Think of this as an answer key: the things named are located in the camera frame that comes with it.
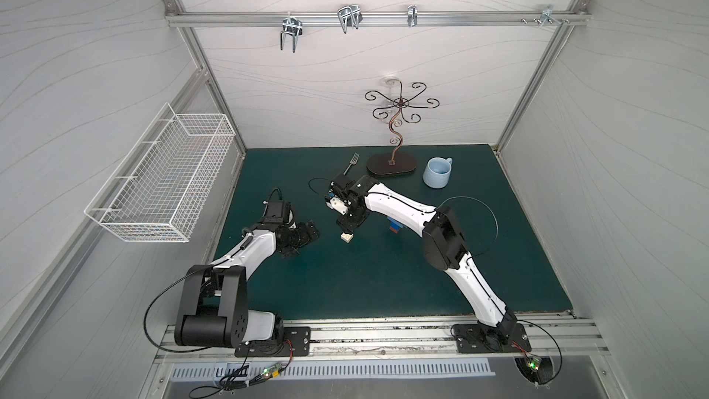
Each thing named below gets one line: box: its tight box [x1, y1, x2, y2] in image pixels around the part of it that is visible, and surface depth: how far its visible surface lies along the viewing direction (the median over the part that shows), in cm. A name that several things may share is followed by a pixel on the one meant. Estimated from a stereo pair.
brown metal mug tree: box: [364, 81, 441, 176], surface depth 106 cm
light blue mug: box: [422, 157, 454, 190], surface depth 109 cm
